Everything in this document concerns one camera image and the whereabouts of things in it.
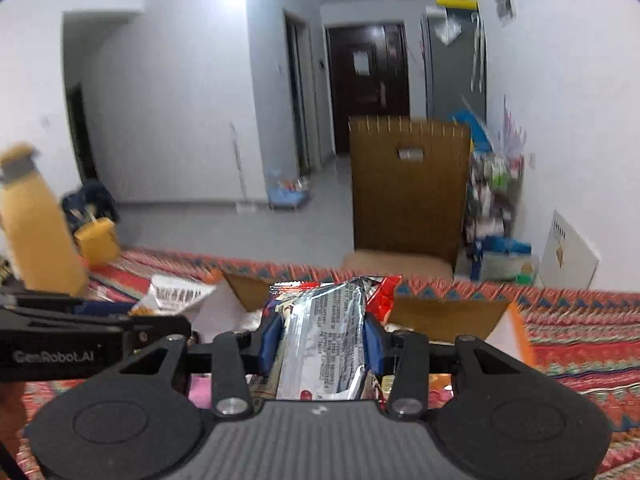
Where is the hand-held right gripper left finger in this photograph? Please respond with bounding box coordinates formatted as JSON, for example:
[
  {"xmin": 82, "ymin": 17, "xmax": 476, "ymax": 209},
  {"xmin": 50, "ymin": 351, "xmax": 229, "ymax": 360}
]
[{"xmin": 120, "ymin": 316, "xmax": 285, "ymax": 418}]

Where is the interior side door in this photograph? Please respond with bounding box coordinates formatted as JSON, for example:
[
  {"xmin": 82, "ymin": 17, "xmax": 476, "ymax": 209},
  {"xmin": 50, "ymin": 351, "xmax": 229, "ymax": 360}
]
[{"xmin": 282, "ymin": 7, "xmax": 321, "ymax": 176}]

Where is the yellow thermos jug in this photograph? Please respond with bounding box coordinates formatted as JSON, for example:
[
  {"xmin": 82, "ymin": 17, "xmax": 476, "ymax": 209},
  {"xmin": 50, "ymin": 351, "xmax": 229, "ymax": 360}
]
[{"xmin": 0, "ymin": 144, "xmax": 91, "ymax": 297}]

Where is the pink wall decoration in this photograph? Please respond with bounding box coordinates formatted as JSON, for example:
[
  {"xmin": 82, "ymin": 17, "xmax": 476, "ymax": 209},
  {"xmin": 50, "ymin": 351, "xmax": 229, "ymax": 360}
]
[{"xmin": 500, "ymin": 95, "xmax": 528, "ymax": 156}]

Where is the person's left forearm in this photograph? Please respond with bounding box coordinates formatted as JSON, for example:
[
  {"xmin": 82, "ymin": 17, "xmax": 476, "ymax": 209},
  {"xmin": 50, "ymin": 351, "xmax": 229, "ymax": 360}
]
[{"xmin": 0, "ymin": 382, "xmax": 28, "ymax": 456}]

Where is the blue floor tray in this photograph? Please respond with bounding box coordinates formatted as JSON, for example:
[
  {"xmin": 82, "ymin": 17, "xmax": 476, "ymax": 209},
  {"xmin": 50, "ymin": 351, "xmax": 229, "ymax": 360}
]
[{"xmin": 267, "ymin": 187, "xmax": 311, "ymax": 211}]

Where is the white square board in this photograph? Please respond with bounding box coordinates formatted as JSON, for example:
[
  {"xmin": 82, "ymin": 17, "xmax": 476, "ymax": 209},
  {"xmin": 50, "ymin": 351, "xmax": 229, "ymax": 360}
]
[{"xmin": 540, "ymin": 209, "xmax": 600, "ymax": 291}]

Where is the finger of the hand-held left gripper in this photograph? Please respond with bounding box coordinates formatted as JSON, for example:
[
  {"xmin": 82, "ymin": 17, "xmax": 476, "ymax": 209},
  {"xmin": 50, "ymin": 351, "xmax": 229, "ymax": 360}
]
[
  {"xmin": 0, "ymin": 311, "xmax": 193, "ymax": 337},
  {"xmin": 0, "ymin": 295, "xmax": 138, "ymax": 317}
]

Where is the dark entrance door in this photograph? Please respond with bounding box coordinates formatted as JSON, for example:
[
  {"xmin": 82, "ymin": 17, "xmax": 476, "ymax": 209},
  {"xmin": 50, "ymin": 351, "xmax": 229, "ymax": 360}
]
[{"xmin": 326, "ymin": 22, "xmax": 411, "ymax": 156}]

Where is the green clear package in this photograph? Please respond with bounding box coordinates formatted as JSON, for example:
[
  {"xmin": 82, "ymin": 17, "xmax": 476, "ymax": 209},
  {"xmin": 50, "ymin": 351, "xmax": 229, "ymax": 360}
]
[{"xmin": 477, "ymin": 252, "xmax": 541, "ymax": 283}]

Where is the red patterned tablecloth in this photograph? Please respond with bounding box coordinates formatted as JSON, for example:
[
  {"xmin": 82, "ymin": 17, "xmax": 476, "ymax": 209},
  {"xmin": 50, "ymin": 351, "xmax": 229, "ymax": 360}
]
[{"xmin": 0, "ymin": 247, "xmax": 640, "ymax": 480}]

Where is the white mop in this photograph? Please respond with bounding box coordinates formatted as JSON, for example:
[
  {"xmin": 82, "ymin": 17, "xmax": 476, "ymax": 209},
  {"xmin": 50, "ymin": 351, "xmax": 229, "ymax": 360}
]
[{"xmin": 229, "ymin": 121, "xmax": 257, "ymax": 212}]

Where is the wire rack with bottles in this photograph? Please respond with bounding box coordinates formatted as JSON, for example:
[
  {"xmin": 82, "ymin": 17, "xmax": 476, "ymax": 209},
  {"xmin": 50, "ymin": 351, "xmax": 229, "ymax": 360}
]
[{"xmin": 465, "ymin": 150, "xmax": 526, "ymax": 256}]

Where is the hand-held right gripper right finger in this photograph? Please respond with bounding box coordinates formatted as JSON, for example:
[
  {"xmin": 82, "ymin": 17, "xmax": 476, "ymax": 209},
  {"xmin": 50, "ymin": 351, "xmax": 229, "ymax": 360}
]
[{"xmin": 364, "ymin": 312, "xmax": 523, "ymax": 418}]

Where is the clear plastic bag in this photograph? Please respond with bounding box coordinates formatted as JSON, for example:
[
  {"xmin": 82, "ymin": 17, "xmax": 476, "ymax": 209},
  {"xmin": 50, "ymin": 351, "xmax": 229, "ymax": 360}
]
[{"xmin": 434, "ymin": 14, "xmax": 463, "ymax": 43}]

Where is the dark blue jacket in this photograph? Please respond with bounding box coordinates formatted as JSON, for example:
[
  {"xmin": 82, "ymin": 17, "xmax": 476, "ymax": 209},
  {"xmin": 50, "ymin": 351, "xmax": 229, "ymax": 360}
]
[{"xmin": 61, "ymin": 180, "xmax": 121, "ymax": 241}]

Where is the small yellow box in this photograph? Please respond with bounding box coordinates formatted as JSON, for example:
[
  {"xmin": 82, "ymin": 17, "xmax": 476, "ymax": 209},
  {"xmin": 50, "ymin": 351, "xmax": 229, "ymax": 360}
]
[{"xmin": 74, "ymin": 217, "xmax": 121, "ymax": 266}]

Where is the silver red snack packet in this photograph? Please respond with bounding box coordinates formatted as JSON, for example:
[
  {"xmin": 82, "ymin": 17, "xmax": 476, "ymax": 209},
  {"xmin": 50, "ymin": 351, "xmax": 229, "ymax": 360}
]
[{"xmin": 267, "ymin": 275, "xmax": 403, "ymax": 402}]

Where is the silver black print packet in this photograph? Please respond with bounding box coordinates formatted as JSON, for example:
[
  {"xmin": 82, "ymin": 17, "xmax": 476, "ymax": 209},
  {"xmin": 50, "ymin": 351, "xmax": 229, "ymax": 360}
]
[{"xmin": 132, "ymin": 274, "xmax": 218, "ymax": 317}]

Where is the pink snack packet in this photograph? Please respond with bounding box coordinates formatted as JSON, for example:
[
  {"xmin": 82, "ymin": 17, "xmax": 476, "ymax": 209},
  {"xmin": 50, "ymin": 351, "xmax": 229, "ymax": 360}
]
[{"xmin": 192, "ymin": 375, "xmax": 212, "ymax": 409}]

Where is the folded hanging umbrella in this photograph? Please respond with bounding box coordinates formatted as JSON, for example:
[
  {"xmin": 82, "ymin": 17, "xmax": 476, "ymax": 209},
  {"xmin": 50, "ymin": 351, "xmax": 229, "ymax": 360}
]
[{"xmin": 469, "ymin": 20, "xmax": 487, "ymax": 91}]

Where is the blue package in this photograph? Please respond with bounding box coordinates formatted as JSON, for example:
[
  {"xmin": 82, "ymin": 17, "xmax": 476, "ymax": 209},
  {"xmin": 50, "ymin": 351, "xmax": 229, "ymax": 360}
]
[{"xmin": 480, "ymin": 237, "xmax": 533, "ymax": 258}]

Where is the grey refrigerator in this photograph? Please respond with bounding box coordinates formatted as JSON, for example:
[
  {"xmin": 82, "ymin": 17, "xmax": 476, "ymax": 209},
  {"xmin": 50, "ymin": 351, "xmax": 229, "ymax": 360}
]
[{"xmin": 422, "ymin": 7, "xmax": 488, "ymax": 126}]

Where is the brown wooden chair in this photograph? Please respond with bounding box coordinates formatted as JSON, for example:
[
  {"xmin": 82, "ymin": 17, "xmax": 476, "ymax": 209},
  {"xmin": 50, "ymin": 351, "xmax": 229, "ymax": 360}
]
[{"xmin": 341, "ymin": 115, "xmax": 473, "ymax": 278}]

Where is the red cardboard box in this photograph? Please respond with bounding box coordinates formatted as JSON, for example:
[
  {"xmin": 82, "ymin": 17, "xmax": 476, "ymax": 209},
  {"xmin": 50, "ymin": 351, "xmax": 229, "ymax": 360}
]
[{"xmin": 192, "ymin": 267, "xmax": 536, "ymax": 403}]

